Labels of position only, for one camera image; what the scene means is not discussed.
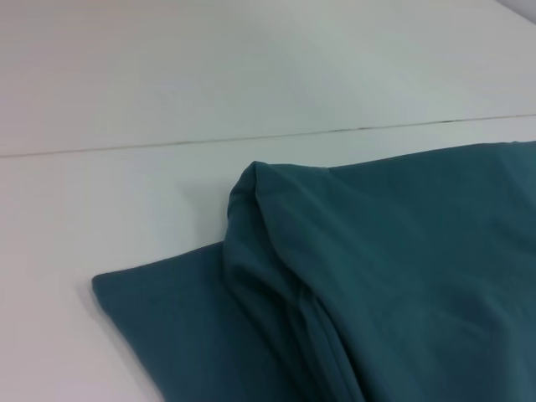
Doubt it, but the teal t-shirt with FREE print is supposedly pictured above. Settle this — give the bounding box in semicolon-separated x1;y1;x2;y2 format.
90;140;536;402

